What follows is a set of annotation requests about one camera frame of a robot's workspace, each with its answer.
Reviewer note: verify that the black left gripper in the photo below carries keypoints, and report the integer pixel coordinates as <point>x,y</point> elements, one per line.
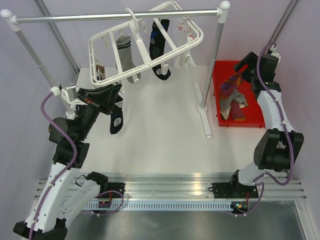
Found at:
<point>106,96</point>

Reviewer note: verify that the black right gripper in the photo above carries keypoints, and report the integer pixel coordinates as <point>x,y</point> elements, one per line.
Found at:
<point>253,59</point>

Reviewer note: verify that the purple striped sock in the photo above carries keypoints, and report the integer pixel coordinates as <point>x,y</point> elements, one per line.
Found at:
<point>236,112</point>
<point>229,85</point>

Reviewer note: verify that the grey sock with black stripes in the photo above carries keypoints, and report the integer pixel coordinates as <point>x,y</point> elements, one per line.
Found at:
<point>235,96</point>

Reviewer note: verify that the brown and beige back sock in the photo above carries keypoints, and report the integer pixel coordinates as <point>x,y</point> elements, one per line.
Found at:
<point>101,75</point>

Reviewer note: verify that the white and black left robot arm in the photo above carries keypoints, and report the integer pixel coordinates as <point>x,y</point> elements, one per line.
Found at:
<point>52,215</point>

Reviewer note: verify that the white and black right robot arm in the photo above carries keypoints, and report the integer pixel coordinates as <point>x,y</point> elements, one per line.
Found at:
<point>276,153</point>

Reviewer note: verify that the red plastic bin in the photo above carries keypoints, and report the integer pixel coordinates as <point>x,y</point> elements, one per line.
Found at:
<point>253,114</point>

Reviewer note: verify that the grey sock back row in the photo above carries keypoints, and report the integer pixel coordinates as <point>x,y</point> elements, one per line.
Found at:
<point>125,54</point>

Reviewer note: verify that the black and blue patterned sock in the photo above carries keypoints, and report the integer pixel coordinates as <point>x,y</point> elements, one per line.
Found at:
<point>156,49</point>

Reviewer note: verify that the silver and white clothes rack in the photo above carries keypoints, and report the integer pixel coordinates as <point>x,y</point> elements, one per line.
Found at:
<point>14,22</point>

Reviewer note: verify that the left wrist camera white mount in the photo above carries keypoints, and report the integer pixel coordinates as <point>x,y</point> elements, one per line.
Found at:
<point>68,93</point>

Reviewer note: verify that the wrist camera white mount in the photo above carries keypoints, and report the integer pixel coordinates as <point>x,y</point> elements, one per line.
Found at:
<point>68,93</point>
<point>272,51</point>

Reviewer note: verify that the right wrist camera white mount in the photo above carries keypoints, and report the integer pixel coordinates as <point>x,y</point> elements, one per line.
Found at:
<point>272,51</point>

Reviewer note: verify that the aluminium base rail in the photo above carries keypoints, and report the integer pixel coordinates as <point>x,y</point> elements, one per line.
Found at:
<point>194,186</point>

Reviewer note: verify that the white slotted cable duct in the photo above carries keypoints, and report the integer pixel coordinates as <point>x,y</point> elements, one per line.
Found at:
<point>139,205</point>

